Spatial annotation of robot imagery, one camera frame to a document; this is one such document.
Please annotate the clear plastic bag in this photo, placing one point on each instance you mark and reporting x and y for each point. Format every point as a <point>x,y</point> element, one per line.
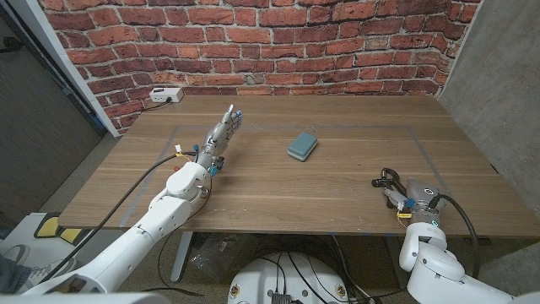
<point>215,257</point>

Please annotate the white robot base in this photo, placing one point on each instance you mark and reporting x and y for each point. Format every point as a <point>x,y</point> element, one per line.
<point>253,283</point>

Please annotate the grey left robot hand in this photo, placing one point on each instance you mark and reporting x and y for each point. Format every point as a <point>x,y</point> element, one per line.
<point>219,135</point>

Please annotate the black grip strengthener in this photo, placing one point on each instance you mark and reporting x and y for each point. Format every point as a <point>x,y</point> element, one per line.
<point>379,182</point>

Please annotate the brick wall print backdrop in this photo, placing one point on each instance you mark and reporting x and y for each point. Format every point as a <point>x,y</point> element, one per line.
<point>261,46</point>

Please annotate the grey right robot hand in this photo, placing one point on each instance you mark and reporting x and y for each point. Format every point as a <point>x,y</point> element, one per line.
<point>422,198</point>

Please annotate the white robot torso cover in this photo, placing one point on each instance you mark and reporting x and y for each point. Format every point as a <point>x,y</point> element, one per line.
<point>84,299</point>

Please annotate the white door frame post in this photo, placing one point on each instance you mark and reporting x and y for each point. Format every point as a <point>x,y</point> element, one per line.
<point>63,59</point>

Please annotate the white power strip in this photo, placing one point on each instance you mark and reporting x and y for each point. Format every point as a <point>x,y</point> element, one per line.
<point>165,94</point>

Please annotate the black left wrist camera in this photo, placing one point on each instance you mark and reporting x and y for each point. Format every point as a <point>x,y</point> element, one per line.
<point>217,164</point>

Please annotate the teal ribbed sponge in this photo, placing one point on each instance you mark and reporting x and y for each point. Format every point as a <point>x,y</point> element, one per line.
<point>302,145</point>

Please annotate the grey white sneaker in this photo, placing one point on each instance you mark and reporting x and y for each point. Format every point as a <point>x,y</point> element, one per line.
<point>46,268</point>

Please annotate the yellow black foot pedal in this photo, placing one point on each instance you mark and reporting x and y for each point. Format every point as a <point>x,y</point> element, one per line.
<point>50,227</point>

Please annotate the person's leg in jeans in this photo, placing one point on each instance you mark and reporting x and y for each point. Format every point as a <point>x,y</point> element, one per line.
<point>10,274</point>

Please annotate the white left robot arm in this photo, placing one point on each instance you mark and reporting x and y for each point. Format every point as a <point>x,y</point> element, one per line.
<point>143,232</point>

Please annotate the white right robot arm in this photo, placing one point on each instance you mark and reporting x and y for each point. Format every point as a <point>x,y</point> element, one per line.
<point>439,270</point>

